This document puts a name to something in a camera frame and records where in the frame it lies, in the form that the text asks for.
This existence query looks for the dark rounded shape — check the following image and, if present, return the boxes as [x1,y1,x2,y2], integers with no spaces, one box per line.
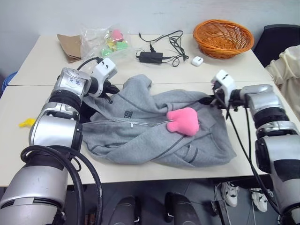
[109,195,142,225]
[165,192,198,225]

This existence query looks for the green toy in bag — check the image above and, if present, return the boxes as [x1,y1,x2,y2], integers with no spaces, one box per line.
[100,41,129,57]

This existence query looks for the pink plush toy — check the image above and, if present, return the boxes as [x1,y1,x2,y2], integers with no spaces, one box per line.
[166,107,201,136]

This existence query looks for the brown paper bag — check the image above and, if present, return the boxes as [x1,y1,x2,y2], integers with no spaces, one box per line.
[56,34,83,64]

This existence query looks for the black power adapter with cable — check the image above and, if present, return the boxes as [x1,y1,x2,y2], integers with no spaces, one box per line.
[135,30,189,68]

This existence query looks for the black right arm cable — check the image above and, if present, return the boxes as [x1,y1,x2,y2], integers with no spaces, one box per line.
[213,90,282,218]

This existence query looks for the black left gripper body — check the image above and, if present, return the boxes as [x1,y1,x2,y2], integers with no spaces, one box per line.
[102,79,116,95]

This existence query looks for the pink toy in bag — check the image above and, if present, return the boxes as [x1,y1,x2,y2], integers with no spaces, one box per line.
[111,29,124,41]

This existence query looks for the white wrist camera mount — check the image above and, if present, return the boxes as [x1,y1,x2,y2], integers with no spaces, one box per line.
[210,69,236,100]
[93,57,118,82]

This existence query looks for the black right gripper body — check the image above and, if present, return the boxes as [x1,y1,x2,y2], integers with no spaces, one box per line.
[211,81,226,110]

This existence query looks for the white sneaker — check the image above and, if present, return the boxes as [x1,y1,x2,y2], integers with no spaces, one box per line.
[250,187,274,213]
[220,181,240,208]

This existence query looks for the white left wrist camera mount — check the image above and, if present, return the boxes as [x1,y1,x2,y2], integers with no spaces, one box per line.
[93,57,118,82]

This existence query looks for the black chair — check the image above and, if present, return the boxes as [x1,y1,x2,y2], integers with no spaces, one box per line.
[253,24,300,69]

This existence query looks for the black metal frame leg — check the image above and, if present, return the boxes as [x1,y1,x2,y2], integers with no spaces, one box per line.
[210,185,233,225]

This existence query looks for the beige cloth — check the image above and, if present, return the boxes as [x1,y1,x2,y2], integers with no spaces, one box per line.
[265,45,300,116]

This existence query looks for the orange wicker basket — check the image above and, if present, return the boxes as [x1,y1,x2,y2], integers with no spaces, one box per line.
[193,19,255,60]

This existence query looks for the clear plastic bag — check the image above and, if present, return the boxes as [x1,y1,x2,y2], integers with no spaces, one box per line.
[79,22,136,63]

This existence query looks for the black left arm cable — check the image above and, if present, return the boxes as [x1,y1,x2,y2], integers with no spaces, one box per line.
[20,57,104,225]

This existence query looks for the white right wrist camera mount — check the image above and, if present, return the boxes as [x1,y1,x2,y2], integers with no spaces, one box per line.
[210,69,236,100]

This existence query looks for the small yellow object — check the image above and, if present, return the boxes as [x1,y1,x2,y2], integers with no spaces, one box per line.
[18,118,36,128]

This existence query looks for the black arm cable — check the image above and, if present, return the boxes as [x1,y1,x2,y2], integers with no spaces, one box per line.
[20,57,104,225]
[213,90,282,218]

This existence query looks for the grey zip hooded jacket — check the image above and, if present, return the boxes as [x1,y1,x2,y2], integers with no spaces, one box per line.
[80,74,238,168]

